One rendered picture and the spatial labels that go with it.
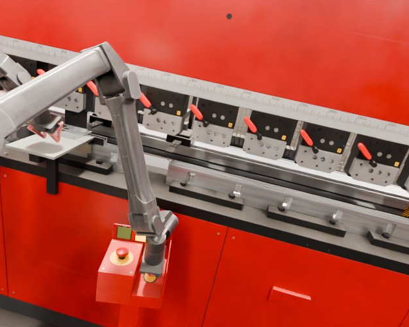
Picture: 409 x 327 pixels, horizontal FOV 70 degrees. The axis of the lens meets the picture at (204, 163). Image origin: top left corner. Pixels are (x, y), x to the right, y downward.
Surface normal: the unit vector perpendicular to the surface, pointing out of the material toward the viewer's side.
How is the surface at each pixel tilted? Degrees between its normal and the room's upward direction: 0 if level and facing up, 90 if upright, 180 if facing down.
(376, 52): 90
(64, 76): 63
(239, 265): 90
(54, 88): 70
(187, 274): 90
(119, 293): 90
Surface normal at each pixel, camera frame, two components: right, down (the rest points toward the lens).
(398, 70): -0.18, 0.34
